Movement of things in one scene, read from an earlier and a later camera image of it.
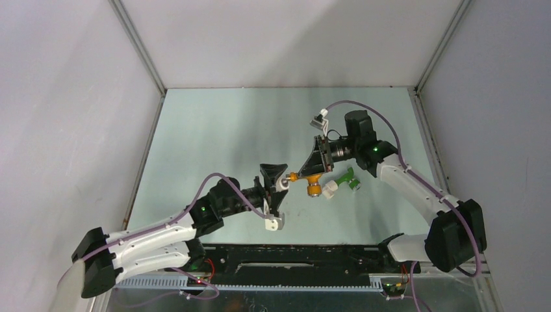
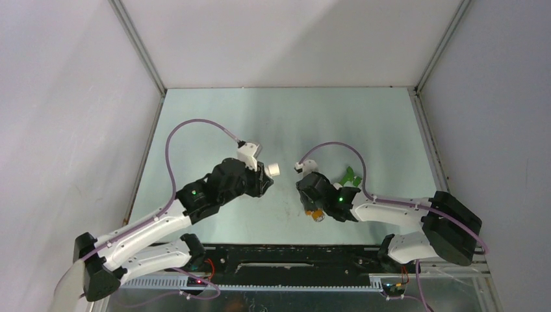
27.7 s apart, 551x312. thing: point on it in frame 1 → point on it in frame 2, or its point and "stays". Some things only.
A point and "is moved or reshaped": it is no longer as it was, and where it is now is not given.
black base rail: [303, 264] stays
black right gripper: [317, 164] → [307, 206]
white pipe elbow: [282, 184] is moved or reshaped
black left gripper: [270, 173] → [260, 181]
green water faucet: [353, 183] stays
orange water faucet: [314, 188] is moved or reshaped
